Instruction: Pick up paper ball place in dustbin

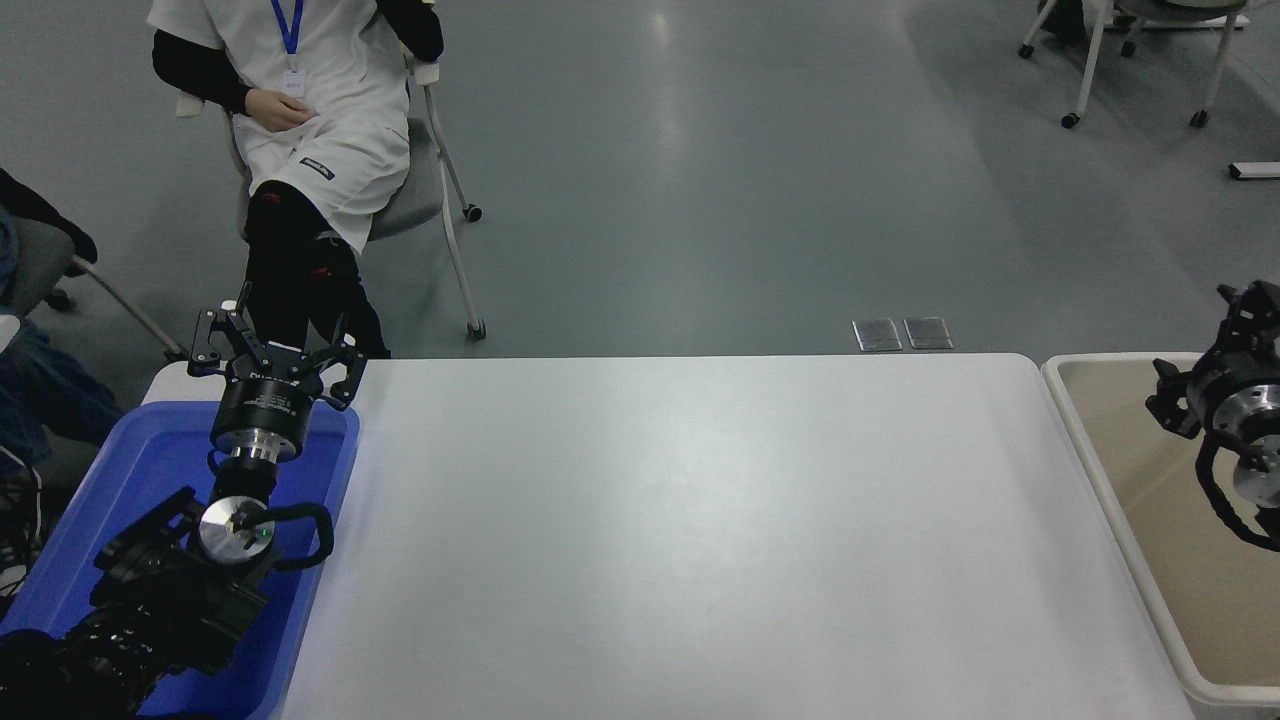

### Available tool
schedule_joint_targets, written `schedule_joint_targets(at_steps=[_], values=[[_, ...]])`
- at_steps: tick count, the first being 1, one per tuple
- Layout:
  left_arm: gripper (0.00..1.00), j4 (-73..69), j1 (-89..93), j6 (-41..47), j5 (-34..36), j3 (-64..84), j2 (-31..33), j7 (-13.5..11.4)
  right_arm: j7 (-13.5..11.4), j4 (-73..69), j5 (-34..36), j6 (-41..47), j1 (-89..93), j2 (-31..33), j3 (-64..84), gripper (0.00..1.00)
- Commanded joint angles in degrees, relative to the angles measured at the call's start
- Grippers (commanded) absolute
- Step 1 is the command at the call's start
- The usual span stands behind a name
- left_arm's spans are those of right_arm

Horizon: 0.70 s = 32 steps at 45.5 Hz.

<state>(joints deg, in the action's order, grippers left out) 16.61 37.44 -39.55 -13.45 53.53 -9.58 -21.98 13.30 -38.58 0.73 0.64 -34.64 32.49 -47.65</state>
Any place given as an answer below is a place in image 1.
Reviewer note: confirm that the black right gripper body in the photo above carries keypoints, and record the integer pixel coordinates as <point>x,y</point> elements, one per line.
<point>1235,365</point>

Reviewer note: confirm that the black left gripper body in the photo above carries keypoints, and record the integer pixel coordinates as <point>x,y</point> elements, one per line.
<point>268,400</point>

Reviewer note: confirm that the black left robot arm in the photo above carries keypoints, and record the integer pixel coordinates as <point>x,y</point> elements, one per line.
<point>170,600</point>

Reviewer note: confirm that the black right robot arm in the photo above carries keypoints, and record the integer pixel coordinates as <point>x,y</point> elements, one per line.
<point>1255,410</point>

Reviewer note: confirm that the person's hand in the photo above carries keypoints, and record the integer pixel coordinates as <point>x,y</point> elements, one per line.
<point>278,110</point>

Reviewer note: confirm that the white bar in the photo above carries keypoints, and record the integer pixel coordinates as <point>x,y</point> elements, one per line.
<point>1255,170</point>

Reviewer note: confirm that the large pale bin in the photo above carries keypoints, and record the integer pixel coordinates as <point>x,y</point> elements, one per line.
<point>1150,540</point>

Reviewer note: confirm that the blue plastic tray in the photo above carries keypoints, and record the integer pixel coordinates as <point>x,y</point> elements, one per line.
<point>140,470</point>

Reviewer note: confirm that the grey white wheeled chair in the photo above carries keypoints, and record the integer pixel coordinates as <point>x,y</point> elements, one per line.
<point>420,190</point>

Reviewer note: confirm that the person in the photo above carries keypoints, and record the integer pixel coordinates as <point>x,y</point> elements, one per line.
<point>330,160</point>
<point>1062,20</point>
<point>50,400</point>

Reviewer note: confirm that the metal floor plate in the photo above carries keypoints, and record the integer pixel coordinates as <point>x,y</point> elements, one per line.
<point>877,335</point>
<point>928,333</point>

